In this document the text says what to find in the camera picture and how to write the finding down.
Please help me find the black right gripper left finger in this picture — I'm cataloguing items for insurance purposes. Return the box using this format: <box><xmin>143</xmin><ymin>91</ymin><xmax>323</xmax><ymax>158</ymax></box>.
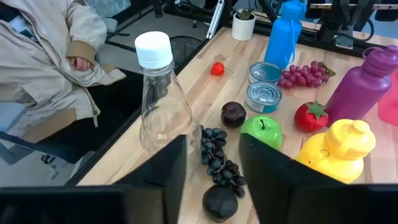
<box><xmin>115</xmin><ymin>134</ymin><xmax>188</xmax><ymax>224</ymax></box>

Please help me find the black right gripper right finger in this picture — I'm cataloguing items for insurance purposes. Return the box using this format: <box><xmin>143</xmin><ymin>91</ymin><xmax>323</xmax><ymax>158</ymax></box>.
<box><xmin>238</xmin><ymin>133</ymin><xmax>345</xmax><ymax>224</ymax></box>

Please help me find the green toy apple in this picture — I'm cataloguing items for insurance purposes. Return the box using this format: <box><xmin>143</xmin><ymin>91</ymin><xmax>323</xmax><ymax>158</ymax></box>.
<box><xmin>239</xmin><ymin>115</ymin><xmax>284</xmax><ymax>151</ymax></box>

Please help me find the black round toy fruit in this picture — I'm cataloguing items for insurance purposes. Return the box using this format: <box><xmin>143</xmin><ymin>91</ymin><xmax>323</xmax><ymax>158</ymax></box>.
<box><xmin>201</xmin><ymin>184</ymin><xmax>239</xmax><ymax>223</ymax></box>

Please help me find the clear plastic bottle white cap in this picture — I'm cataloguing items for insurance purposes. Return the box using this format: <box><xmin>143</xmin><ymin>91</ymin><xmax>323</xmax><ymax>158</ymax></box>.
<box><xmin>134</xmin><ymin>30</ymin><xmax>203</xmax><ymax>154</ymax></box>

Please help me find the red toy tomato green top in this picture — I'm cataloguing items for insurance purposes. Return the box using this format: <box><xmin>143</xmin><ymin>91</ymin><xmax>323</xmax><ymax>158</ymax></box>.
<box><xmin>293</xmin><ymin>100</ymin><xmax>330</xmax><ymax>134</ymax></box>

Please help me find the yellow squeeze bottle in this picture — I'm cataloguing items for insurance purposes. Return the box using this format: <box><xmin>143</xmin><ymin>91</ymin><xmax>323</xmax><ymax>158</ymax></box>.
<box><xmin>295</xmin><ymin>118</ymin><xmax>377</xmax><ymax>184</ymax></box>

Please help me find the red toy grape bunch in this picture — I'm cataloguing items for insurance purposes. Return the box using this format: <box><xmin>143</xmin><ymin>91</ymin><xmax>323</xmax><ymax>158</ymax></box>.
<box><xmin>277</xmin><ymin>60</ymin><xmax>336</xmax><ymax>90</ymax></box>

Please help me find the purple squeeze bottle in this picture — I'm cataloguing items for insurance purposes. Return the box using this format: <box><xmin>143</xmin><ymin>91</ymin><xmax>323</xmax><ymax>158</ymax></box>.
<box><xmin>325</xmin><ymin>44</ymin><xmax>398</xmax><ymax>127</ymax></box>

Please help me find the dark toy grape bunch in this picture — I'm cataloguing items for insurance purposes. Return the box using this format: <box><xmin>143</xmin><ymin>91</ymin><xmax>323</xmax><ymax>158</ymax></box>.
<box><xmin>198</xmin><ymin>124</ymin><xmax>247</xmax><ymax>198</ymax></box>

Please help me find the dark purple toy plum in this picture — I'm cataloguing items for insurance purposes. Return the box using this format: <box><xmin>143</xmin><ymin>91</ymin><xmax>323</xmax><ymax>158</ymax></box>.
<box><xmin>220</xmin><ymin>101</ymin><xmax>248</xmax><ymax>129</ymax></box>

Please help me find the tuna can blue label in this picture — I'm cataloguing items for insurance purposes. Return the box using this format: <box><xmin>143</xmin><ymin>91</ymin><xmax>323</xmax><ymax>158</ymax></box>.
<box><xmin>248</xmin><ymin>61</ymin><xmax>282</xmax><ymax>85</ymax></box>
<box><xmin>244</xmin><ymin>81</ymin><xmax>284</xmax><ymax>114</ymax></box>

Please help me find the small red toy strawberry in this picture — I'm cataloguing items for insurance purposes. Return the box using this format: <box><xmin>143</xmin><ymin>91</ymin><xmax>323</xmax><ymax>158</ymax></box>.
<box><xmin>210</xmin><ymin>62</ymin><xmax>226</xmax><ymax>77</ymax></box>

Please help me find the blue squeeze bottle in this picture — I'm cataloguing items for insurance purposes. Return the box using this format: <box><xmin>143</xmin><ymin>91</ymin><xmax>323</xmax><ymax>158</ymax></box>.
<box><xmin>263</xmin><ymin>0</ymin><xmax>308</xmax><ymax>70</ymax></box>

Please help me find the person's hand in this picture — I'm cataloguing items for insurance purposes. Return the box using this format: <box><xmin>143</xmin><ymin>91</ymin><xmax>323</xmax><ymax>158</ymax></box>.
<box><xmin>68</xmin><ymin>56</ymin><xmax>95</xmax><ymax>72</ymax></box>

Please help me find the pink plastic bin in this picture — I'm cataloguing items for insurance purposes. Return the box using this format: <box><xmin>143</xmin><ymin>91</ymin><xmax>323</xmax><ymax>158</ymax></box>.
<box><xmin>377</xmin><ymin>70</ymin><xmax>398</xmax><ymax>126</ymax></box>

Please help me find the small plant white pot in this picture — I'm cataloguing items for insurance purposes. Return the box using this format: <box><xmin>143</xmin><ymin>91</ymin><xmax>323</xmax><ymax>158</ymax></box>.
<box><xmin>231</xmin><ymin>8</ymin><xmax>257</xmax><ymax>42</ymax></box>

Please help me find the grey metal mounting plate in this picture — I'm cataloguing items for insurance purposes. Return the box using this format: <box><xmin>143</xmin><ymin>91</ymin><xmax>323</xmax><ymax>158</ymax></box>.
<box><xmin>335</xmin><ymin>34</ymin><xmax>354</xmax><ymax>50</ymax></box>

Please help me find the person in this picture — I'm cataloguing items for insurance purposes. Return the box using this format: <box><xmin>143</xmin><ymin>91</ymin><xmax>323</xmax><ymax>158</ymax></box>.
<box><xmin>0</xmin><ymin>0</ymin><xmax>144</xmax><ymax>166</ymax></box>

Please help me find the silver metal bar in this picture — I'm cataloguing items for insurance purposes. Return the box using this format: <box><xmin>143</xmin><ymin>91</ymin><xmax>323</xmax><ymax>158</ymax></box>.
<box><xmin>206</xmin><ymin>0</ymin><xmax>225</xmax><ymax>40</ymax></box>

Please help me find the black wire mesh basket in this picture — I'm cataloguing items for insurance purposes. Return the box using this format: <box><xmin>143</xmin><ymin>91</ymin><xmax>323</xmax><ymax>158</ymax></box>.
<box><xmin>169</xmin><ymin>35</ymin><xmax>203</xmax><ymax>68</ymax></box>

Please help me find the black aluminium table frame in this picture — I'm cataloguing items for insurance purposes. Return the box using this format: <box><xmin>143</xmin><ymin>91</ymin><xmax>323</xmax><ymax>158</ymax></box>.
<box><xmin>152</xmin><ymin>0</ymin><xmax>389</xmax><ymax>58</ymax></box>

